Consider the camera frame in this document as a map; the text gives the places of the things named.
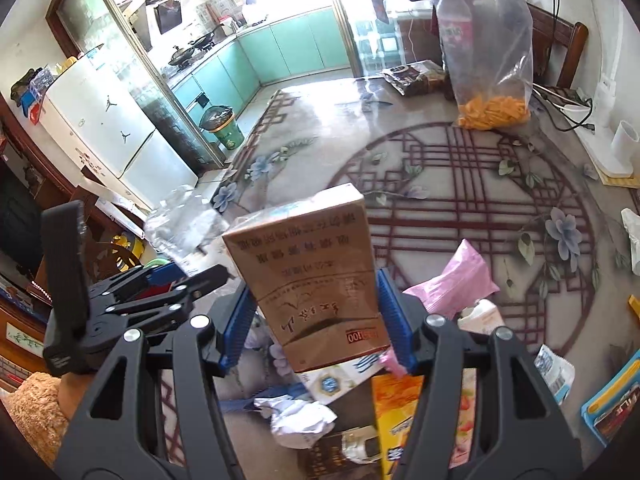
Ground blue white tissue packet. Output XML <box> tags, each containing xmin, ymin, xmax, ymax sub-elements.
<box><xmin>295</xmin><ymin>355</ymin><xmax>388</xmax><ymax>403</ymax></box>

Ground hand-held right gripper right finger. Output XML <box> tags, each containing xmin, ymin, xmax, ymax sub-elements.
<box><xmin>376</xmin><ymin>267</ymin><xmax>585</xmax><ymax>480</ymax></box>

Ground red label plastic bottle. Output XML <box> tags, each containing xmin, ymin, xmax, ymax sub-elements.
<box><xmin>437</xmin><ymin>0</ymin><xmax>476</xmax><ymax>71</ymax></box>

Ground floral printed tablecloth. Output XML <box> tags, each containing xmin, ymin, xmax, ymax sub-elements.
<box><xmin>212</xmin><ymin>77</ymin><xmax>640</xmax><ymax>480</ymax></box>

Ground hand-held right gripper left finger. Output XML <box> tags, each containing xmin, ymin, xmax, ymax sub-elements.
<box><xmin>52</xmin><ymin>280</ymin><xmax>261</xmax><ymax>480</ymax></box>

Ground white blue plastic packet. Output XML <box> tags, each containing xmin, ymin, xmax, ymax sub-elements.
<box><xmin>532</xmin><ymin>344</ymin><xmax>576</xmax><ymax>405</ymax></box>

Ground white cup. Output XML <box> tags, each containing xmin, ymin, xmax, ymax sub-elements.
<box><xmin>610</xmin><ymin>120</ymin><xmax>640</xmax><ymax>171</ymax></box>

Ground dark snack bag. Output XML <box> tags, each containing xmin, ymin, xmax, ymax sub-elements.
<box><xmin>382</xmin><ymin>60</ymin><xmax>446</xmax><ymax>97</ymax></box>

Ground brown cardboard carton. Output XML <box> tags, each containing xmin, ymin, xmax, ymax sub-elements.
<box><xmin>221</xmin><ymin>182</ymin><xmax>393</xmax><ymax>373</ymax></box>

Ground crumpled white paper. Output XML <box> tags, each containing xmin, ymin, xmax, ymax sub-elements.
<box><xmin>254</xmin><ymin>395</ymin><xmax>337</xmax><ymax>448</ymax></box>

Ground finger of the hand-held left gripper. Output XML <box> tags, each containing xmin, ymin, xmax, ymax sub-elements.
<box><xmin>90</xmin><ymin>261</ymin><xmax>190</xmax><ymax>306</ymax></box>
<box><xmin>107</xmin><ymin>264</ymin><xmax>232</xmax><ymax>333</ymax></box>

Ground dark wooden cabinet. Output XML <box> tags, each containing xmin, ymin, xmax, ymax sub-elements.
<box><xmin>0</xmin><ymin>95</ymin><xmax>151</xmax><ymax>396</ymax></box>

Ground green kitchen waste bin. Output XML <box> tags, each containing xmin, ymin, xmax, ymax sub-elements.
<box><xmin>198</xmin><ymin>105</ymin><xmax>246</xmax><ymax>152</ymax></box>

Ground clear zip bag orange snacks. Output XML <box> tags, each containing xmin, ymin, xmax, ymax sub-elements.
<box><xmin>424</xmin><ymin>0</ymin><xmax>535</xmax><ymax>131</ymax></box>

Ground yellow cardboard box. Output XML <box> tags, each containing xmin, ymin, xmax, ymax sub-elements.
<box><xmin>371</xmin><ymin>372</ymin><xmax>426</xmax><ymax>480</ymax></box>

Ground small white carton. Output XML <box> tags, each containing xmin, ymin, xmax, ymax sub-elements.
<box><xmin>457</xmin><ymin>299</ymin><xmax>506</xmax><ymax>335</ymax></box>

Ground clear plastic bag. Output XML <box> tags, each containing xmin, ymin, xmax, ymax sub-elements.
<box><xmin>144</xmin><ymin>185</ymin><xmax>228</xmax><ymax>266</ymax></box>

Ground white refrigerator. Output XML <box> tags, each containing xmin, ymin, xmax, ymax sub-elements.
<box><xmin>42</xmin><ymin>52</ymin><xmax>200</xmax><ymax>196</ymax></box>

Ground black cable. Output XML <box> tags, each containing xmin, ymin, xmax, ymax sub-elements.
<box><xmin>532</xmin><ymin>82</ymin><xmax>596</xmax><ymax>133</ymax></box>

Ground pink plastic wrapper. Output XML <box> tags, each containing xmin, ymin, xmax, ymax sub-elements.
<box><xmin>402</xmin><ymin>239</ymin><xmax>501</xmax><ymax>318</ymax></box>

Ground white tissue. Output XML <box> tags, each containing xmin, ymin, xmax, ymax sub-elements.
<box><xmin>620</xmin><ymin>207</ymin><xmax>640</xmax><ymax>256</ymax></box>

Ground teal kitchen cabinets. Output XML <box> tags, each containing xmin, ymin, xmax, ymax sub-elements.
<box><xmin>172</xmin><ymin>7</ymin><xmax>353</xmax><ymax>111</ymax></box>

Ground black range hood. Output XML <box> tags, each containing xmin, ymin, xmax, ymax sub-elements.
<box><xmin>145</xmin><ymin>0</ymin><xmax>188</xmax><ymax>36</ymax></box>

